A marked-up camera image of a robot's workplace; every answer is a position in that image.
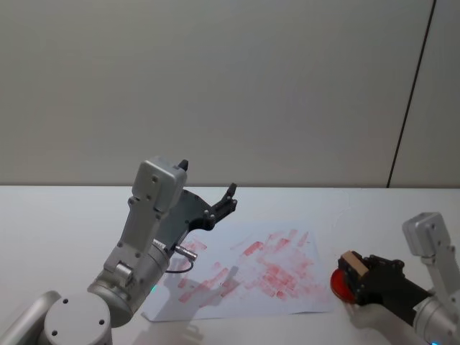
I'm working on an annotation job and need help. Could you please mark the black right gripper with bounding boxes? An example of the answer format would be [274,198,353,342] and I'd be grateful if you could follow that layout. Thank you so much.
[343,254,435,325]

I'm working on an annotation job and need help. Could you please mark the white table cloth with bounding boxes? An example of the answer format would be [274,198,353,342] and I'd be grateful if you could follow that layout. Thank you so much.
[0,184,460,345]

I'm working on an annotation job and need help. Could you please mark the white paper sheet red marks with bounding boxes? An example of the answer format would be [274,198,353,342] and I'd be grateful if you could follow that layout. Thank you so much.
[141,218,338,323]

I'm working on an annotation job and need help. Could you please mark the round red ink pad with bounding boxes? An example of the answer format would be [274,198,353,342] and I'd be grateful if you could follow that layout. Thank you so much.
[329,267,360,305]

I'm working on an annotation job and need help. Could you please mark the wooden block stamp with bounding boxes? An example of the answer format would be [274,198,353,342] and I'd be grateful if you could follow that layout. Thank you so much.
[338,251,369,288]

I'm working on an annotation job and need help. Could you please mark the thin dark cable silver plug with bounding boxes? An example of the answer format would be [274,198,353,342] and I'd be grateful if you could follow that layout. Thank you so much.
[165,243,199,275]

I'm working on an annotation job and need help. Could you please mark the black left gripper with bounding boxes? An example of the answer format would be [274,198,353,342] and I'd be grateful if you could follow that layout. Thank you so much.
[153,158,239,250]

